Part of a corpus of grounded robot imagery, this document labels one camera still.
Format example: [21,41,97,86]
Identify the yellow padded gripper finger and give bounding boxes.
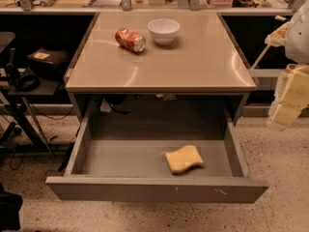
[267,64,309,131]
[265,22,290,47]

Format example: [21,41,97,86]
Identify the yellow sponge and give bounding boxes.
[165,145,204,174]

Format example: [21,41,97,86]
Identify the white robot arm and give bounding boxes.
[265,1,309,131]

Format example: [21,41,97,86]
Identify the grey counter cabinet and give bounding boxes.
[66,9,256,117]

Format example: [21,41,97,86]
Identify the open grey drawer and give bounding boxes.
[46,96,268,203]

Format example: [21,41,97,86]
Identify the tape roll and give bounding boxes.
[286,64,295,73]

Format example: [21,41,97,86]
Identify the white bowl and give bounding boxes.
[148,18,180,45]

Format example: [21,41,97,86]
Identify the red soda can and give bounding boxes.
[115,28,146,53]

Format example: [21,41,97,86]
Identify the black bag with label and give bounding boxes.
[27,48,70,80]

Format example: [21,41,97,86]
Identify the black headphones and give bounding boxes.
[5,64,40,92]

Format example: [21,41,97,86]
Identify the black side table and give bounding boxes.
[0,31,62,157]

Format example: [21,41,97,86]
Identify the black object on floor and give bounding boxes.
[0,183,23,232]

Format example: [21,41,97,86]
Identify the white stick with handle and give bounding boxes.
[250,15,288,70]

